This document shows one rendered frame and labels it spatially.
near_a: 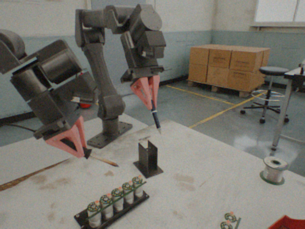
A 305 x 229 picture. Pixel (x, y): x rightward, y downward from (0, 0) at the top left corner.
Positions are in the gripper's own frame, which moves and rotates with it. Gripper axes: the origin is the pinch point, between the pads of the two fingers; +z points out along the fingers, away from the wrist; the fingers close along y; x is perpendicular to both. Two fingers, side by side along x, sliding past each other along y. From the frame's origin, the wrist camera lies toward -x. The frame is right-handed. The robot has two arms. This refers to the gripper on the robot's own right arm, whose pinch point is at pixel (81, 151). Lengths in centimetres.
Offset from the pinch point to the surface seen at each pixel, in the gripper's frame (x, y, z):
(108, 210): -2.0, -7.8, 11.1
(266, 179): -35.6, 7.2, 32.8
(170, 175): -12.3, 8.8, 21.2
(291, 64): -215, 355, 157
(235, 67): -114, 312, 103
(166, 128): -12.7, 37.3, 21.3
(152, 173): -8.0, 8.8, 18.5
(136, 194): -6.2, -2.1, 14.5
